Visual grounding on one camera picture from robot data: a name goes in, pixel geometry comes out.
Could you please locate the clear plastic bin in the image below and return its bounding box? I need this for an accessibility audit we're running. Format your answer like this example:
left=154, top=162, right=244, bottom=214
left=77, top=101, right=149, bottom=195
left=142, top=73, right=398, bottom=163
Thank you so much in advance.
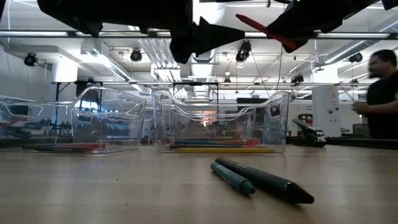
left=74, top=93, right=156, bottom=146
left=169, top=105, right=258, bottom=141
left=0, top=86, right=147, bottom=155
left=151, top=89, right=290, bottom=154

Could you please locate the orange pencil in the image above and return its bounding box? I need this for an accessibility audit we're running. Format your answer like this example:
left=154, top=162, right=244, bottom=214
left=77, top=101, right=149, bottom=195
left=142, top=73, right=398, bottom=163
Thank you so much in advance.
left=214, top=139, right=249, bottom=145

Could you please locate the person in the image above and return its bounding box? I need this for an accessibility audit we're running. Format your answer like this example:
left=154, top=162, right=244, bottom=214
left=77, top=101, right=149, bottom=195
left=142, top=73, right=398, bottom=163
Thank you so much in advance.
left=352, top=49, right=398, bottom=141

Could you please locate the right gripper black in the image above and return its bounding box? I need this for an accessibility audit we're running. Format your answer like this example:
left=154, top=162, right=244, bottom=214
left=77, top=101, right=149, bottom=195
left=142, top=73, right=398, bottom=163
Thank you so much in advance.
left=266, top=0, right=382, bottom=54

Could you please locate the overhead LED light bar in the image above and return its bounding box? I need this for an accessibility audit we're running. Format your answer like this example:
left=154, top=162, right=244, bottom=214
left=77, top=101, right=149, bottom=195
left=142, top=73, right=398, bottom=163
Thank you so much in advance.
left=0, top=29, right=398, bottom=39

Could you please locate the green pencil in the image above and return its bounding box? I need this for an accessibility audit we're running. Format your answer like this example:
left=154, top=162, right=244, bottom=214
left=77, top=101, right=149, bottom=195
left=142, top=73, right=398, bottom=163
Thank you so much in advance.
left=169, top=143, right=270, bottom=149

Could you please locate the black stapler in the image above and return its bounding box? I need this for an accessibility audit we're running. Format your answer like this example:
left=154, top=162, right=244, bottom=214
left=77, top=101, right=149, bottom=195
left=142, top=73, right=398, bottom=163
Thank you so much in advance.
left=291, top=118, right=328, bottom=148

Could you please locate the black ceiling spotlight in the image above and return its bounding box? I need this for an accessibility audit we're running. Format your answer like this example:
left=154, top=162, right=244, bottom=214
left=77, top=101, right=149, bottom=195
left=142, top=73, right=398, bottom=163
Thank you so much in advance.
left=235, top=39, right=252, bottom=63
left=290, top=73, right=305, bottom=85
left=348, top=52, right=364, bottom=64
left=129, top=48, right=143, bottom=62
left=24, top=52, right=39, bottom=68

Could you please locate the silver ventilation duct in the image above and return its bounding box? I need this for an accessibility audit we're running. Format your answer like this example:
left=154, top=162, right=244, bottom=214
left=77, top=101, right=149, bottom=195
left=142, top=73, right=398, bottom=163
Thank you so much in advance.
left=192, top=0, right=227, bottom=27

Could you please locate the yellow pencil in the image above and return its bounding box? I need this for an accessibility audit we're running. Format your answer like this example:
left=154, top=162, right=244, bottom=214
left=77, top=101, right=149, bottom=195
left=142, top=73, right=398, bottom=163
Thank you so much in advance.
left=177, top=147, right=277, bottom=154

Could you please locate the white square pillar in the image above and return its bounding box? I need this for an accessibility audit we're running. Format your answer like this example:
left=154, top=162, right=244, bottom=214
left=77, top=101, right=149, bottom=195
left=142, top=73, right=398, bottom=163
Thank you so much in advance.
left=312, top=67, right=342, bottom=138

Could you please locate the dark green crayon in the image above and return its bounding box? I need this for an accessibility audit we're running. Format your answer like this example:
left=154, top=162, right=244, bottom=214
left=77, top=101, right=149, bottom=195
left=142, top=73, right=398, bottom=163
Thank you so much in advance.
left=210, top=161, right=257, bottom=196

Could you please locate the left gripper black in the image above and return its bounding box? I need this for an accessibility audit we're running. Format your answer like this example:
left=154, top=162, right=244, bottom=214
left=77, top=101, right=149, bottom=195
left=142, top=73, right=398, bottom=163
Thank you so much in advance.
left=138, top=0, right=246, bottom=65

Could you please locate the black pen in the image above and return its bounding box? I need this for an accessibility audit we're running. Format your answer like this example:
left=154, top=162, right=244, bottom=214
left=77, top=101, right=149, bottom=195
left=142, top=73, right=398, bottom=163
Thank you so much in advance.
left=214, top=156, right=315, bottom=205

